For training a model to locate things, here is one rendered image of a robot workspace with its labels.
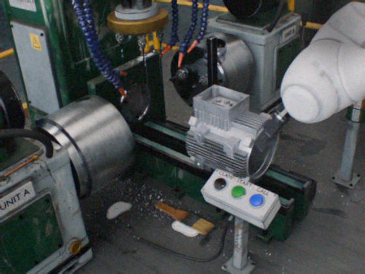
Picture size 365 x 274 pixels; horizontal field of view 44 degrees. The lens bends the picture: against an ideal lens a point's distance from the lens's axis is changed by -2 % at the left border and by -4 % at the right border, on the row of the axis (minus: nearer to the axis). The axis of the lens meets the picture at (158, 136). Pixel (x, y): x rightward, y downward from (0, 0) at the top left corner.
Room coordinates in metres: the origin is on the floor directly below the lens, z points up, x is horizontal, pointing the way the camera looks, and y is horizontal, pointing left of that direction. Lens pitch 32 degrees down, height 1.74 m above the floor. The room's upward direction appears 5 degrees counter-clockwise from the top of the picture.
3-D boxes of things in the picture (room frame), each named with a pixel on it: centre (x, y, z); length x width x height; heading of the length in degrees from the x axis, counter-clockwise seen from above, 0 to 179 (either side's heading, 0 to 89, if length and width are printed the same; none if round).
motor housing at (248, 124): (1.09, -0.21, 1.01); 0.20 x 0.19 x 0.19; 45
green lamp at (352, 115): (1.13, -0.59, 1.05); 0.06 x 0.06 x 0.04
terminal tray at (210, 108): (1.12, -0.18, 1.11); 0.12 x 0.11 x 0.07; 45
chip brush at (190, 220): (1.02, -0.05, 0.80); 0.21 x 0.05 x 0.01; 47
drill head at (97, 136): (1.05, 0.25, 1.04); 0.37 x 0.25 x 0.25; 135
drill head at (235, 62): (1.53, -0.23, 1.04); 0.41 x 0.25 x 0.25; 135
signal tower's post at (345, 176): (1.13, -0.59, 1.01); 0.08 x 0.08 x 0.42; 45
